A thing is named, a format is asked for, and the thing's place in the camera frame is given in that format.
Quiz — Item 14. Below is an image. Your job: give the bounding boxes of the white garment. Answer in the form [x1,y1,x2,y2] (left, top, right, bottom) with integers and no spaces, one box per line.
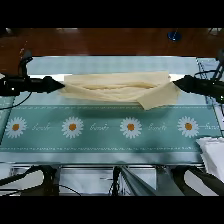
[195,136,224,176]

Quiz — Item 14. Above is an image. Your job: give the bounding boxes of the pale yellow shirt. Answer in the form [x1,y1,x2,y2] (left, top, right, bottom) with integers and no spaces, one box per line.
[59,70,181,111]

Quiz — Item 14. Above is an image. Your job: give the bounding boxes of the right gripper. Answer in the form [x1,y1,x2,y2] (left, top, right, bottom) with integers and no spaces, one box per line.
[172,74,207,96]

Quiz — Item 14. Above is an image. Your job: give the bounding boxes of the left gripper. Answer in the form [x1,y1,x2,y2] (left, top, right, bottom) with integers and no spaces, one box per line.
[30,75,66,95]

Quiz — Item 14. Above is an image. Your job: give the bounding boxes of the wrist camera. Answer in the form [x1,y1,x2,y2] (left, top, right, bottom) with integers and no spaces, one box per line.
[214,48,224,81]
[17,49,34,80]

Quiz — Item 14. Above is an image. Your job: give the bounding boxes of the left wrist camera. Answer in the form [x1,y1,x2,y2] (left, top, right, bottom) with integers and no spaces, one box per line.
[17,49,34,80]

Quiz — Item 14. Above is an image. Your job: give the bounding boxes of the silver frame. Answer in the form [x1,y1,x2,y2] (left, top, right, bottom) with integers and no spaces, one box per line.
[0,162,224,197]

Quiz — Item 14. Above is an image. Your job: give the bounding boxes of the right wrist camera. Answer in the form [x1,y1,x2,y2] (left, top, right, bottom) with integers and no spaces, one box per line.
[214,48,224,81]

